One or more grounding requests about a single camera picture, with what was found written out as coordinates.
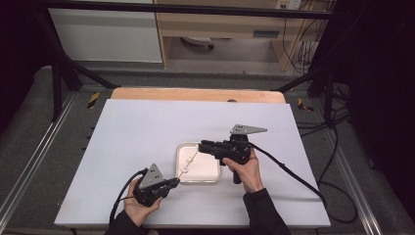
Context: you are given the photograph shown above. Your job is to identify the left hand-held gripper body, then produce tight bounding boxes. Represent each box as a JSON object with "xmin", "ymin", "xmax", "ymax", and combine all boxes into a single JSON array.
[{"xmin": 132, "ymin": 163, "xmax": 169, "ymax": 208}]

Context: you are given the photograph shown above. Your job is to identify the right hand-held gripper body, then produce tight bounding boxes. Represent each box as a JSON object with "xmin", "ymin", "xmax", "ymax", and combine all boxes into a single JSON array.
[{"xmin": 213, "ymin": 123, "xmax": 268, "ymax": 185}]

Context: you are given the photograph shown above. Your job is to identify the thin wooden skewer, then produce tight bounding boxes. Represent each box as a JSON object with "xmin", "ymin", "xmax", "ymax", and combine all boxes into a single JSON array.
[{"xmin": 177, "ymin": 148, "xmax": 201, "ymax": 179}]

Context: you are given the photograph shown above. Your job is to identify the square white tray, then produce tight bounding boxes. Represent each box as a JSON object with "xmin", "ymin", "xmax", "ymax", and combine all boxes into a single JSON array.
[{"xmin": 174, "ymin": 141, "xmax": 222, "ymax": 184}]

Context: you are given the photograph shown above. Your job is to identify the person's left hand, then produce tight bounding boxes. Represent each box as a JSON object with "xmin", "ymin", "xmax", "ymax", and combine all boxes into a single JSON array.
[{"xmin": 123, "ymin": 178, "xmax": 163, "ymax": 227}]

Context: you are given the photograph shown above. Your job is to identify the person's right hand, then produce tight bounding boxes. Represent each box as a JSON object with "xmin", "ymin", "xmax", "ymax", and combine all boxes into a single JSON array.
[{"xmin": 222, "ymin": 148, "xmax": 264, "ymax": 195}]

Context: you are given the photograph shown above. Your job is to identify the white table cover board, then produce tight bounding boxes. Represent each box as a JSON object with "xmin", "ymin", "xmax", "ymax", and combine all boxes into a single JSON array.
[{"xmin": 54, "ymin": 99, "xmax": 331, "ymax": 229}]

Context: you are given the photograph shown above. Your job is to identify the yellow black striped tape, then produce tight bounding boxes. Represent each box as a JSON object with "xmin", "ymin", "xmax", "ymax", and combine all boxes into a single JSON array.
[
  {"xmin": 86, "ymin": 91, "xmax": 101, "ymax": 110},
  {"xmin": 297, "ymin": 97, "xmax": 314, "ymax": 113}
]

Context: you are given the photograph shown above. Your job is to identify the office chair base with caster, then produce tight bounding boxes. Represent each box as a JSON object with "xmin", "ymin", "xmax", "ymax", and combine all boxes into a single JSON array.
[{"xmin": 180, "ymin": 35, "xmax": 215, "ymax": 51}]

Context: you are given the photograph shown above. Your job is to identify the black metal stand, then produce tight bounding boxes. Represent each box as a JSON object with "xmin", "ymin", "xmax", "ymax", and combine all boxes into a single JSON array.
[
  {"xmin": 32, "ymin": 6, "xmax": 121, "ymax": 122},
  {"xmin": 276, "ymin": 63, "xmax": 339, "ymax": 126}
]

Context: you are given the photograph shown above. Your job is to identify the light wooden desk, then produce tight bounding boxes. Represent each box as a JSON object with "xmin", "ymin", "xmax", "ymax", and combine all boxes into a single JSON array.
[{"xmin": 153, "ymin": 0, "xmax": 329, "ymax": 71}]

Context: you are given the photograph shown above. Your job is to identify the white cabinet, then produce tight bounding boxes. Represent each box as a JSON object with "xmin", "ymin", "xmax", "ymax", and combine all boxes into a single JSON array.
[{"xmin": 48, "ymin": 7, "xmax": 163, "ymax": 64}]

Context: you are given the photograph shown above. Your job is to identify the black curtain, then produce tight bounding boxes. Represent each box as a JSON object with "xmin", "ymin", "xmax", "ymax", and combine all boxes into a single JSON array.
[
  {"xmin": 0, "ymin": 0, "xmax": 54, "ymax": 131},
  {"xmin": 332, "ymin": 0, "xmax": 415, "ymax": 223}
]

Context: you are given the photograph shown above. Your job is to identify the left hand-held gripper black cable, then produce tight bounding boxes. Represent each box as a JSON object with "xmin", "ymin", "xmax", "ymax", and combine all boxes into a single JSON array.
[{"xmin": 109, "ymin": 167, "xmax": 149, "ymax": 225}]

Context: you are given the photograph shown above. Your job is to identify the hand-held gripper black cable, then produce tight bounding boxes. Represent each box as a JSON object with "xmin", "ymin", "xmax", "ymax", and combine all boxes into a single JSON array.
[
  {"xmin": 109, "ymin": 167, "xmax": 149, "ymax": 225},
  {"xmin": 248, "ymin": 142, "xmax": 359, "ymax": 225}
]

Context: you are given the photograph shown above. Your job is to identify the right hand-held gripper black cable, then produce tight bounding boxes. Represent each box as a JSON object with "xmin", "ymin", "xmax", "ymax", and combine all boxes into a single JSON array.
[{"xmin": 248, "ymin": 142, "xmax": 359, "ymax": 225}]

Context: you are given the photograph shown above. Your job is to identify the bundle of black floor cables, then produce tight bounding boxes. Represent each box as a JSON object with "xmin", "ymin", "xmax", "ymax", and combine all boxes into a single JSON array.
[{"xmin": 295, "ymin": 81, "xmax": 352, "ymax": 138}]

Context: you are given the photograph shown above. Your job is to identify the aluminium floor rail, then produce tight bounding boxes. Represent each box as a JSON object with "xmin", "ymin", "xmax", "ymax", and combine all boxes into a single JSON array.
[
  {"xmin": 0, "ymin": 92, "xmax": 78, "ymax": 223},
  {"xmin": 321, "ymin": 126, "xmax": 384, "ymax": 235}
]

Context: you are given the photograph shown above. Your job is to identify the hanging black cables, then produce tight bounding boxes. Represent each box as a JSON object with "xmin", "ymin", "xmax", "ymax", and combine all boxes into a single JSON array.
[{"xmin": 281, "ymin": 0, "xmax": 329, "ymax": 75}]

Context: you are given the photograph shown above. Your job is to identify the black metal frame bar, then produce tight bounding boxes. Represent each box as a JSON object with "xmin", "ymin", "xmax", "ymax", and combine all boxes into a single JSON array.
[{"xmin": 32, "ymin": 0, "xmax": 336, "ymax": 21}]

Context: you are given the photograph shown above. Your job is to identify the white wall power outlet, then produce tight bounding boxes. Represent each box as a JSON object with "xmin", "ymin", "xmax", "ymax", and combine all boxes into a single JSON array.
[{"xmin": 275, "ymin": 0, "xmax": 303, "ymax": 11}]

